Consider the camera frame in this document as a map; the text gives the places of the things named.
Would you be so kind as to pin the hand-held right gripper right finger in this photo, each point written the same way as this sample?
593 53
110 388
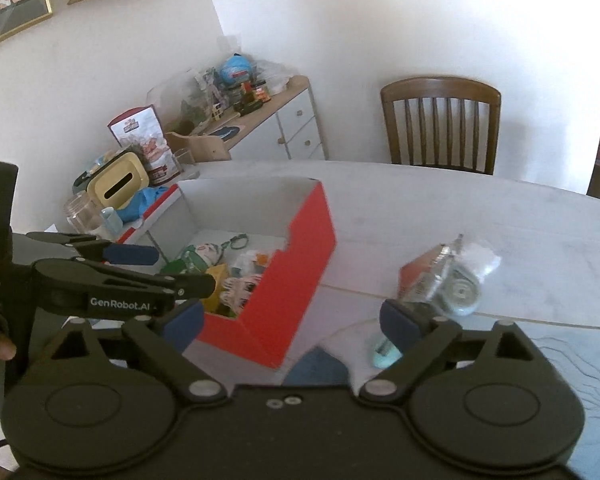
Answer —
395 320

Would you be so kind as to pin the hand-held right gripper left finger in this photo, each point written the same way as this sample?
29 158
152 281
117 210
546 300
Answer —
185 320

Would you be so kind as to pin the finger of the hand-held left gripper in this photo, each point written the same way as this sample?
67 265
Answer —
197 286
132 255

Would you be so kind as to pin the yellow sponge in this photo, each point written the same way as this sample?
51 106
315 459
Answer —
215 280

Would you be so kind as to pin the small teal object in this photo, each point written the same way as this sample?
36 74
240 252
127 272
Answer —
385 357

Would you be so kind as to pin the foil snack packet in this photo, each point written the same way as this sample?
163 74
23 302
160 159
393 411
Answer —
420 275

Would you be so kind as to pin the orange bead ornament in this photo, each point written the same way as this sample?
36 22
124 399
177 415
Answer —
261 261

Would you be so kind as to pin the red cardboard box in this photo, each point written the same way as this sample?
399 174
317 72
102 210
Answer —
300 280

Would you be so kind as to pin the clear bag of white bits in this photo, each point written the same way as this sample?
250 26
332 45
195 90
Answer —
480 260

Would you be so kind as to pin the small bluish cup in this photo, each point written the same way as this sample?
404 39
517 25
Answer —
110 222

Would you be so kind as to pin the blue cloth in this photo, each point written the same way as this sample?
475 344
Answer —
142 200

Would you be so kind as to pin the clear glass jar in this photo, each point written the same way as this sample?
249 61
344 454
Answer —
82 212

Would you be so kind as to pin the yellow tissue box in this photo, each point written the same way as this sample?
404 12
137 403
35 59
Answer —
117 175

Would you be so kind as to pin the clear drinking glass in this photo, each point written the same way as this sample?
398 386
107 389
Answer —
184 162

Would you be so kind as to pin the red printed paper bag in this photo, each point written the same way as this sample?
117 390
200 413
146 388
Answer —
140 132

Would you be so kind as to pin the light wooden tray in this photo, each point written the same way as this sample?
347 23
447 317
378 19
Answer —
200 142

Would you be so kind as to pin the clear display case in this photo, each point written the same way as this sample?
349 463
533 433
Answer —
190 100

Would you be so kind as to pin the black toy vehicle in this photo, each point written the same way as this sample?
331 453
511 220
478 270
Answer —
247 106

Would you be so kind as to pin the white wooden sideboard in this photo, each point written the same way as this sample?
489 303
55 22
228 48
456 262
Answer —
300 120

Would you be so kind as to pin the blue globe toy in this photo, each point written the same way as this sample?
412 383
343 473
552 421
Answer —
237 70

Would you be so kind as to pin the clear plastic bag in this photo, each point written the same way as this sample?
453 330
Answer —
276 76

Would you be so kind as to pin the brown wooden chair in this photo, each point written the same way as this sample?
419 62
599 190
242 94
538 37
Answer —
440 90

